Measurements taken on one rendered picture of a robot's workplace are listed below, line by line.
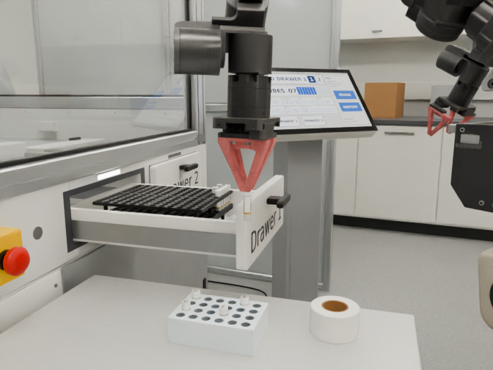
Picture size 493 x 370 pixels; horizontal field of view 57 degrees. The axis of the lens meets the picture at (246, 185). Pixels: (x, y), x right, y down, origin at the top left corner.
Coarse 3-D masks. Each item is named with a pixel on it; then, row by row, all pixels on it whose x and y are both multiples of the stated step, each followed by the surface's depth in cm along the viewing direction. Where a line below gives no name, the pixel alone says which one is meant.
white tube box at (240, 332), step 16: (192, 304) 68; (208, 304) 67; (224, 304) 67; (240, 304) 67; (256, 304) 67; (176, 320) 62; (192, 320) 62; (208, 320) 62; (224, 320) 62; (240, 320) 62; (256, 320) 62; (176, 336) 63; (192, 336) 62; (208, 336) 61; (224, 336) 61; (240, 336) 60; (256, 336) 61; (240, 352) 60
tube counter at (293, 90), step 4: (288, 88) 171; (292, 88) 172; (296, 88) 172; (300, 88) 173; (304, 88) 174; (308, 88) 175; (312, 88) 175; (316, 88) 176; (320, 88) 177; (324, 88) 178; (292, 92) 170; (296, 92) 171; (300, 92) 172; (304, 92) 173; (308, 92) 173; (312, 92) 174; (316, 92) 175; (320, 92) 176; (324, 92) 176; (328, 92) 177
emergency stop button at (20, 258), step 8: (16, 248) 62; (24, 248) 63; (8, 256) 61; (16, 256) 61; (24, 256) 62; (8, 264) 60; (16, 264) 61; (24, 264) 62; (8, 272) 61; (16, 272) 61
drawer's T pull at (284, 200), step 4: (272, 196) 85; (276, 196) 85; (280, 196) 85; (284, 196) 85; (288, 196) 86; (268, 200) 84; (272, 200) 84; (276, 200) 83; (280, 200) 82; (284, 200) 82; (288, 200) 86; (272, 204) 84; (276, 204) 84; (280, 204) 81; (284, 204) 82
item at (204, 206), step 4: (228, 192) 94; (232, 192) 96; (224, 196) 91; (208, 200) 87; (212, 200) 87; (216, 200) 87; (220, 200) 89; (200, 204) 84; (204, 204) 84; (208, 204) 84; (212, 204) 85; (196, 208) 81; (200, 208) 81; (204, 208) 81; (208, 208) 83; (192, 212) 80; (196, 212) 80; (200, 212) 80
